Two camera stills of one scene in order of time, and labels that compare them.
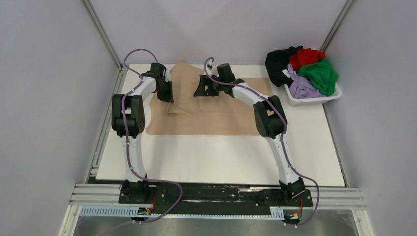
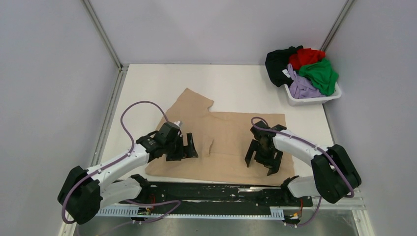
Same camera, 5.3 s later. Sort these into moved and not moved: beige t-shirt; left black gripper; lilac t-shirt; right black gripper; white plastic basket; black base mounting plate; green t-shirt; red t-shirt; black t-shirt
Moved: beige t-shirt; right black gripper; left black gripper
Not moved: black base mounting plate; green t-shirt; red t-shirt; lilac t-shirt; black t-shirt; white plastic basket
